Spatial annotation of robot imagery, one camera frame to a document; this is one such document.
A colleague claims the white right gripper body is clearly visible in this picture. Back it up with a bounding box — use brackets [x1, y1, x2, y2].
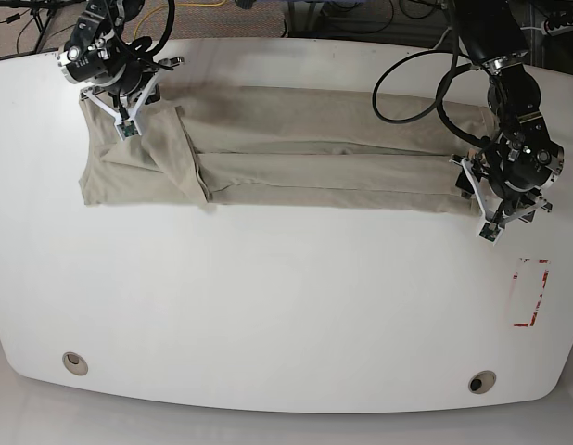
[81, 57, 185, 140]

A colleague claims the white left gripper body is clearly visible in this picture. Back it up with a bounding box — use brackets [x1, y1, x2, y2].
[450, 156, 553, 244]

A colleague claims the beige t-shirt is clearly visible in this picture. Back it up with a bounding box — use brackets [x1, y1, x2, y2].
[80, 87, 478, 216]

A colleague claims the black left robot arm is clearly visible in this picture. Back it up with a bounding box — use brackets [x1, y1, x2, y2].
[403, 1, 565, 243]

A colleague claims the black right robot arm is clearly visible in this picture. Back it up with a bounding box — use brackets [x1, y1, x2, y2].
[57, 1, 185, 140]

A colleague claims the red tape marking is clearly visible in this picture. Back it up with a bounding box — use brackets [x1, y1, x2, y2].
[508, 258, 551, 328]

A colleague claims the right table grommet hole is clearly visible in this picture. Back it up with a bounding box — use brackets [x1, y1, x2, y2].
[468, 370, 496, 395]

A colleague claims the table grommet hole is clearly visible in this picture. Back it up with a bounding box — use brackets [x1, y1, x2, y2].
[62, 352, 88, 376]
[468, 370, 496, 395]

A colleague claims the white power strip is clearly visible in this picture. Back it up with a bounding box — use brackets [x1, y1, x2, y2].
[541, 9, 573, 36]

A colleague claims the left table grommet hole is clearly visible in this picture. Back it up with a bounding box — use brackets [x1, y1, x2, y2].
[62, 352, 88, 376]

